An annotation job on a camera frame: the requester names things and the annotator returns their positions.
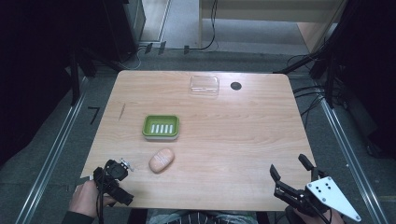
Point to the clear plastic container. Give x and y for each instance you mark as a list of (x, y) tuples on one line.
[(204, 85)]

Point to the person's left hand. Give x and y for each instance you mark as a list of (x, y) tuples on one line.
[(83, 199)]

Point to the black round table grommet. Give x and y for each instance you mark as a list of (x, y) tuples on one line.
[(236, 86)]

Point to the aluminium floor rail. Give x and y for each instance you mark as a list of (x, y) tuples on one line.
[(51, 155), (351, 161)]

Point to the person's striped clothing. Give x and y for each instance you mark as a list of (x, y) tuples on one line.
[(202, 217)]

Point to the green soap dish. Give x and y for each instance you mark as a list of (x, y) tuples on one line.
[(149, 130)]

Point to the light wooden furniture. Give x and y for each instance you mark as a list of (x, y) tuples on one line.
[(267, 9)]

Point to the person's dark sleeve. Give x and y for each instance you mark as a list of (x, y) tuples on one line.
[(76, 218)]

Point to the black metal stand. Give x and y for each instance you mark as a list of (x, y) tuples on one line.
[(330, 62), (74, 77)]

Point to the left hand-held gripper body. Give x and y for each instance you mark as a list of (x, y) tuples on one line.
[(115, 170)]

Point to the dark computer tower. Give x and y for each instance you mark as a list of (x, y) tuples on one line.
[(124, 25)]

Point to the person's right hand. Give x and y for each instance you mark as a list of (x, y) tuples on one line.
[(320, 218)]

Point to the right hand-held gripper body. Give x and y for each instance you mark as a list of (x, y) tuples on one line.
[(330, 194)]

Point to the bread roll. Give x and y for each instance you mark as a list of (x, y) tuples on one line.
[(160, 160)]

